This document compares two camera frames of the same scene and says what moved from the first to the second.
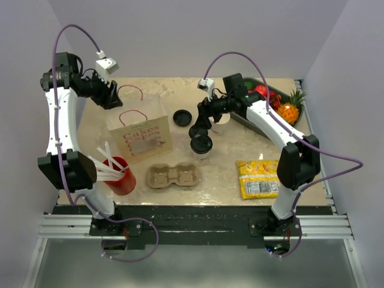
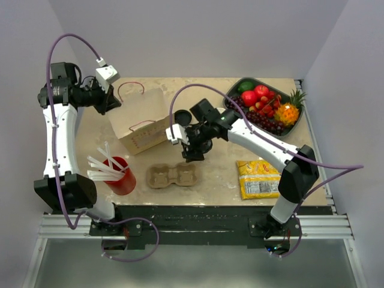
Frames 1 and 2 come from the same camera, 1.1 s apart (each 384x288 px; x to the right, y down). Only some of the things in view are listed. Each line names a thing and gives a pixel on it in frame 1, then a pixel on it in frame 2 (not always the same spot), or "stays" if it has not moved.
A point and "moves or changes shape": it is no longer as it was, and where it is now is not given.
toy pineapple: (290, 111) stays
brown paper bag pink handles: (140, 125) moves or changes shape
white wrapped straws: (104, 172) stays
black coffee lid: (182, 117) stays
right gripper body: (219, 105) → (196, 136)
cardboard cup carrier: (159, 175) stays
